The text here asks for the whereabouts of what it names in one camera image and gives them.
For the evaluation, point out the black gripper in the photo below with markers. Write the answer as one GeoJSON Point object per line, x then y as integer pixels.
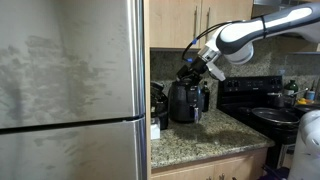
{"type": "Point", "coordinates": [196, 66]}

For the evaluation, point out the white bottle black cap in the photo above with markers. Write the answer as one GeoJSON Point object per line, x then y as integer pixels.
{"type": "Point", "coordinates": [155, 130]}

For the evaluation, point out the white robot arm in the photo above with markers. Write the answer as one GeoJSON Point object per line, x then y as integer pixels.
{"type": "Point", "coordinates": [260, 30]}

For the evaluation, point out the dark glass bottle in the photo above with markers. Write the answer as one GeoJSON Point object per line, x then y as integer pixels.
{"type": "Point", "coordinates": [206, 98]}

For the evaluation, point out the green glass bottle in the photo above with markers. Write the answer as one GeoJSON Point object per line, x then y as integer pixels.
{"type": "Point", "coordinates": [290, 87]}

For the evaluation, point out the black air fryer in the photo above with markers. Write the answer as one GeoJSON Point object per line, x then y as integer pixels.
{"type": "Point", "coordinates": [183, 105]}

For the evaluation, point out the black coffee maker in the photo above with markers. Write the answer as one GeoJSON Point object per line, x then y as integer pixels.
{"type": "Point", "coordinates": [160, 106]}

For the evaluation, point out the tall light wood panel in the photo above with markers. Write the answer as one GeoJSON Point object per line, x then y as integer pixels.
{"type": "Point", "coordinates": [146, 83]}

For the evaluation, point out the light wood cabinet door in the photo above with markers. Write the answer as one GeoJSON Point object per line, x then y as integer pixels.
{"type": "Point", "coordinates": [173, 23]}
{"type": "Point", "coordinates": [230, 13]}

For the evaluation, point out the black electric stove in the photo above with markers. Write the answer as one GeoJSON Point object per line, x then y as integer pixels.
{"type": "Point", "coordinates": [253, 90]}

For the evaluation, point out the small black saucepan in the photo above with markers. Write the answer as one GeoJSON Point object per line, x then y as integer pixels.
{"type": "Point", "coordinates": [275, 99]}

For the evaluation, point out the light wood base cabinet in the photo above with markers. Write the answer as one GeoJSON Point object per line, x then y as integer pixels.
{"type": "Point", "coordinates": [206, 170]}

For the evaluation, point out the black frying pan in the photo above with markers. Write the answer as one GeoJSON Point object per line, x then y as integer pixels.
{"type": "Point", "coordinates": [275, 115]}

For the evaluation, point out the range hood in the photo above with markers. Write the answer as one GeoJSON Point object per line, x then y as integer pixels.
{"type": "Point", "coordinates": [266, 2]}

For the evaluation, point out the yellow kitchen item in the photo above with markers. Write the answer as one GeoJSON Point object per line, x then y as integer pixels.
{"type": "Point", "coordinates": [302, 101]}

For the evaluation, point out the black shallow pan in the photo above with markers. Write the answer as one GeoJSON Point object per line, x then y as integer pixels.
{"type": "Point", "coordinates": [305, 108]}

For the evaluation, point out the stainless steel refrigerator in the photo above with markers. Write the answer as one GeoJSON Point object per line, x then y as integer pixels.
{"type": "Point", "coordinates": [66, 86]}

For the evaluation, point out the blue cup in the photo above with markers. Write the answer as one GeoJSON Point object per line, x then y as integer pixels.
{"type": "Point", "coordinates": [310, 95]}

